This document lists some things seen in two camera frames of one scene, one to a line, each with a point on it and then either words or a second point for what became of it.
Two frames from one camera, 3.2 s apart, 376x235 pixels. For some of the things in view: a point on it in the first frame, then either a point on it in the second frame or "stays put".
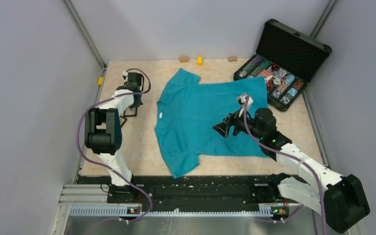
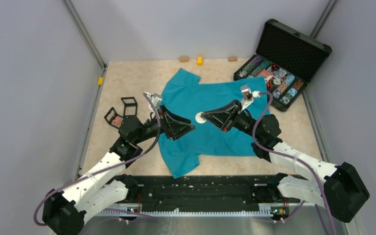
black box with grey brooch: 130,111 stays put
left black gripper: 137,103 -> 176,127
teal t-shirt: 187,110 stays put
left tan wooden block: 184,58 stays put
